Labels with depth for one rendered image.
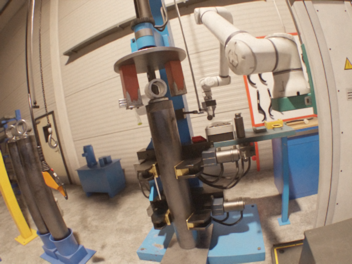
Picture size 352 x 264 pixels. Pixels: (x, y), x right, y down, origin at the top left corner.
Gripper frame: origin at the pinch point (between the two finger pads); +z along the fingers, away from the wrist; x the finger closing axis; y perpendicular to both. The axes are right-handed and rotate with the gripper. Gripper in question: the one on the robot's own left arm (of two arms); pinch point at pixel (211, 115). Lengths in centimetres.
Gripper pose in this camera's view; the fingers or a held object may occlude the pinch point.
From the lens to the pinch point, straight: 168.9
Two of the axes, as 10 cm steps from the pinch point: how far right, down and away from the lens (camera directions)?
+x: -9.4, 1.6, 3.0
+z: 2.0, 9.7, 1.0
